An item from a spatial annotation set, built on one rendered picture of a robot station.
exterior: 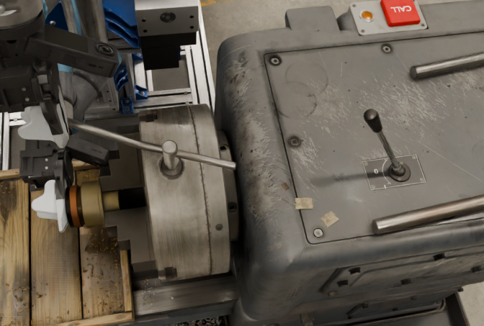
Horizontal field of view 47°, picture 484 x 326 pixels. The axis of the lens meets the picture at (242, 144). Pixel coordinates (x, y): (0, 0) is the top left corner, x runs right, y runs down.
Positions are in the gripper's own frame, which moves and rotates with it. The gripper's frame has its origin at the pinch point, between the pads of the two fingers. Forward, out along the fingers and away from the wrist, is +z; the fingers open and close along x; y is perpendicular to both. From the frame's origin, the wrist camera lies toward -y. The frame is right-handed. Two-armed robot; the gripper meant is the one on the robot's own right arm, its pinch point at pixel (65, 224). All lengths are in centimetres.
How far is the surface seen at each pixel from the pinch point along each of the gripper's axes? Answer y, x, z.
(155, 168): -17.0, 15.3, -1.6
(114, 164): -9.8, 7.3, -7.0
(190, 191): -22.0, 14.1, 2.5
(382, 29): -60, 17, -23
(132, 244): -11.5, 3.0, 6.2
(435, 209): -58, 19, 12
